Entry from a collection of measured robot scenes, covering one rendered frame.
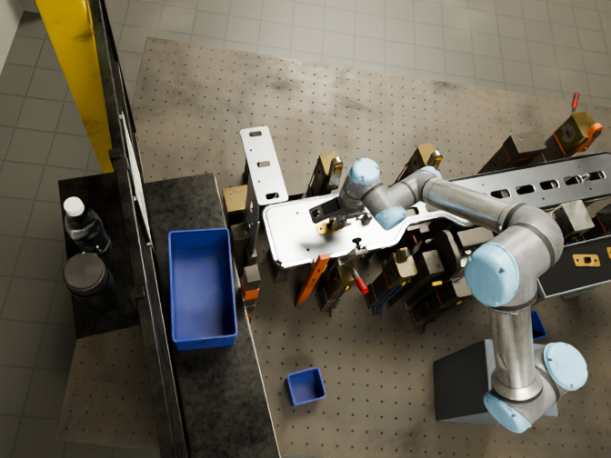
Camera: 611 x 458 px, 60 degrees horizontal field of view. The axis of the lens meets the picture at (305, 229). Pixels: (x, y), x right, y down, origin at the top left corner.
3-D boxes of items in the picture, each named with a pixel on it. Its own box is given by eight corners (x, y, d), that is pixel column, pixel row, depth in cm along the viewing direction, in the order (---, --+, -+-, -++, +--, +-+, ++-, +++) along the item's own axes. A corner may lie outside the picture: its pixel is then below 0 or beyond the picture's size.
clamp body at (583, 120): (533, 154, 233) (585, 104, 200) (546, 181, 229) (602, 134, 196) (516, 157, 231) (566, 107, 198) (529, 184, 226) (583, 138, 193)
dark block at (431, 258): (394, 289, 197) (436, 249, 159) (400, 307, 195) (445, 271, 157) (382, 292, 196) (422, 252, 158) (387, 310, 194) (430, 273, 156)
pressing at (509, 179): (607, 144, 204) (610, 142, 202) (636, 195, 196) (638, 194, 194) (258, 206, 170) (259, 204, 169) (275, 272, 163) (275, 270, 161)
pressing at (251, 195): (245, 223, 166) (251, 169, 135) (253, 256, 162) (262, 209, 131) (243, 223, 166) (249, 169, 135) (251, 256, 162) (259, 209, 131)
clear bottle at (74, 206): (109, 228, 114) (89, 185, 96) (114, 256, 112) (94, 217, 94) (77, 233, 112) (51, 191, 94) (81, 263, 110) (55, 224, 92)
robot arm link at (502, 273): (561, 411, 131) (555, 233, 103) (521, 449, 126) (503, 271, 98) (520, 384, 141) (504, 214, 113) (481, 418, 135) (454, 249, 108)
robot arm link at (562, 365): (570, 378, 141) (604, 370, 129) (537, 408, 137) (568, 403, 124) (539, 340, 144) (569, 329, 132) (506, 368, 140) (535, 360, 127)
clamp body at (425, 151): (398, 183, 217) (430, 135, 185) (408, 208, 213) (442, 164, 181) (384, 184, 215) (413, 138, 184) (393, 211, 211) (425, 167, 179)
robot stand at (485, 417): (490, 424, 183) (558, 416, 147) (435, 421, 181) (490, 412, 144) (485, 366, 191) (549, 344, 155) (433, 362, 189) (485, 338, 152)
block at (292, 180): (286, 199, 206) (296, 162, 180) (294, 226, 202) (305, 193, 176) (268, 202, 204) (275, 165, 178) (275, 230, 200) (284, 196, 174)
